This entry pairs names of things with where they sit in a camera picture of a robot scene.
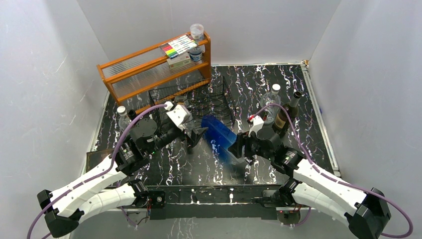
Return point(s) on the small clear bottle left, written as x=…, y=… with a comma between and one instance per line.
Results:
x=124, y=119

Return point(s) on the blue label jar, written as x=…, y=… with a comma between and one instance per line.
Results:
x=195, y=54

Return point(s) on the white cardboard box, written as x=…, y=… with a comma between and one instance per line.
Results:
x=179, y=61

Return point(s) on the black wire wine rack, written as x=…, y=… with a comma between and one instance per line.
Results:
x=210, y=96

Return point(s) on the clear plastic jar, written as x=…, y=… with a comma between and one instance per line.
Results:
x=197, y=31

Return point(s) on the olive green wine bottle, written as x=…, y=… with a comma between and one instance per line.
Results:
x=281, y=123

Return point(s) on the clear whisky bottle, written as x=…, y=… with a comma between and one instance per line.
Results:
x=181, y=100

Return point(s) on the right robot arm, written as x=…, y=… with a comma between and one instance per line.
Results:
x=364, y=213

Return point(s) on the orange wooden shelf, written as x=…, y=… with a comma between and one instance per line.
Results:
x=129, y=78

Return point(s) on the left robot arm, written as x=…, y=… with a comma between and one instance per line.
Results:
x=65, y=208

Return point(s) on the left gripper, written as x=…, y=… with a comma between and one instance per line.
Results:
x=192, y=139

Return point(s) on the dark book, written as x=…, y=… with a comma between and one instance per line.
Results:
x=94, y=158

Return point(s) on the marker pen set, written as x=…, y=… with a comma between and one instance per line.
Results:
x=179, y=46

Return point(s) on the blue glass bottle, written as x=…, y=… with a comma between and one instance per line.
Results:
x=220, y=138

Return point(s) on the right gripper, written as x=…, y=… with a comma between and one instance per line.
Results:
x=242, y=140

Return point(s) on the dark green wine bottle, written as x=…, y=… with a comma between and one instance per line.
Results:
x=132, y=114

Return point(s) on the clear bottle white cap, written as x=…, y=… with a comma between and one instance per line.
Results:
x=268, y=114

